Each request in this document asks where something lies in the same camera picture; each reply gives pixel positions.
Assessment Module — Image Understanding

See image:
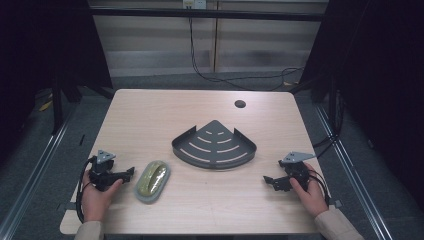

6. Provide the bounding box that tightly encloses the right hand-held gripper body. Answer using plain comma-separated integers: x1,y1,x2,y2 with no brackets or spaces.
277,151,317,193

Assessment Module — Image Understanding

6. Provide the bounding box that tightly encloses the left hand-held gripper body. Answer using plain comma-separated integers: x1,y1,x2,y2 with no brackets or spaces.
87,149,125,193

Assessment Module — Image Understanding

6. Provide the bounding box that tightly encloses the gold oval soap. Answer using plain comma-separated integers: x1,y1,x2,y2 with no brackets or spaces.
137,161,169,198

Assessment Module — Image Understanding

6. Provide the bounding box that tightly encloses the yellow-green packaged sponge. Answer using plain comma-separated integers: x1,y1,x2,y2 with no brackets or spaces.
133,160,172,205

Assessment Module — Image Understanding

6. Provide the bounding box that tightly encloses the dark grey corner shelf tray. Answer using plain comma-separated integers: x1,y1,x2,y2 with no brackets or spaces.
171,119,258,171

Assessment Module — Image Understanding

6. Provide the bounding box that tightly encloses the person's left hand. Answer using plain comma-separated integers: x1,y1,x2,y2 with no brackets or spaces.
81,169,125,223

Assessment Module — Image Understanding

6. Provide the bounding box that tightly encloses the person's right hand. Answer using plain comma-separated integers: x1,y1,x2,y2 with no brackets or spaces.
288,162,330,219

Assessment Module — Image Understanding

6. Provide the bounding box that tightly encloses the black metal stand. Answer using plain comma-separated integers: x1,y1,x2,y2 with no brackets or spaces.
50,74,65,136

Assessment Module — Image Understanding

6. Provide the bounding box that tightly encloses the yellow floor tape piece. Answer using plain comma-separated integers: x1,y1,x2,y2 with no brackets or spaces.
38,99,54,113

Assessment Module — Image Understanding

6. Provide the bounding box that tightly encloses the black curtain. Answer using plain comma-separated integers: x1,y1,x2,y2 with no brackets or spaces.
299,0,424,204
0,0,114,168

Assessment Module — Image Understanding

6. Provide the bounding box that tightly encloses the right hand-held gripper cable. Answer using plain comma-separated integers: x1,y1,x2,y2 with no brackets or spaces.
307,169,332,206

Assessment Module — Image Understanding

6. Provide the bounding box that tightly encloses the hand-held gripper cable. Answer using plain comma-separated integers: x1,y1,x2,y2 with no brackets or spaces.
75,157,97,225
307,169,332,206

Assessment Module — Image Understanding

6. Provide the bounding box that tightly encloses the left hand-held gripper cable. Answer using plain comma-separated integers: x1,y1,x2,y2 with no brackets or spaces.
75,157,97,225

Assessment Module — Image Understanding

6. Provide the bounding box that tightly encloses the aluminium floor rail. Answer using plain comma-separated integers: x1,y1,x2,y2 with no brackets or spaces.
314,104,396,240
0,109,78,240

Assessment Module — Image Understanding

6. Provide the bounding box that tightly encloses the black wall cable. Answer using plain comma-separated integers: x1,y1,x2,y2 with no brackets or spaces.
188,16,305,92

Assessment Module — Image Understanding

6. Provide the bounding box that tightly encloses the black horizontal frame bar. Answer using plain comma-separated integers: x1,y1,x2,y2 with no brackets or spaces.
89,7,327,23

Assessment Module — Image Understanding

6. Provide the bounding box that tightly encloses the white wall power outlet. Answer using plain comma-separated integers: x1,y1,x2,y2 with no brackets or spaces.
182,0,208,10

